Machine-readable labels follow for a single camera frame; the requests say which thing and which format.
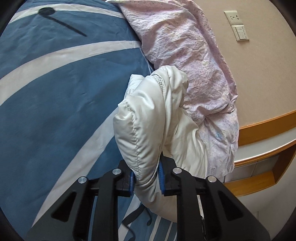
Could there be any pink floral duvet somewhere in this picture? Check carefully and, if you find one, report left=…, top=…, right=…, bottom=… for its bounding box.
left=115, top=1, right=239, bottom=177

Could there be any blue white striped bedsheet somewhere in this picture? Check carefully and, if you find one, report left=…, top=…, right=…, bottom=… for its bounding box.
left=0, top=0, right=179, bottom=241

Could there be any wooden headboard shelf frame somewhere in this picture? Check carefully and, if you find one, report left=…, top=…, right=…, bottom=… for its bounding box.
left=225, top=111, right=295, bottom=197

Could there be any white wall switch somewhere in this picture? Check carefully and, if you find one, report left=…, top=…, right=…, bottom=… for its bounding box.
left=231, top=25, right=249, bottom=42

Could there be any white wall socket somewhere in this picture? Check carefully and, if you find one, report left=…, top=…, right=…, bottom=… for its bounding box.
left=224, top=10, right=242, bottom=26

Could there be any cream puffer jacket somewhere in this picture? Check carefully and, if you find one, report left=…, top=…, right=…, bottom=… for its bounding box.
left=113, top=66, right=208, bottom=222

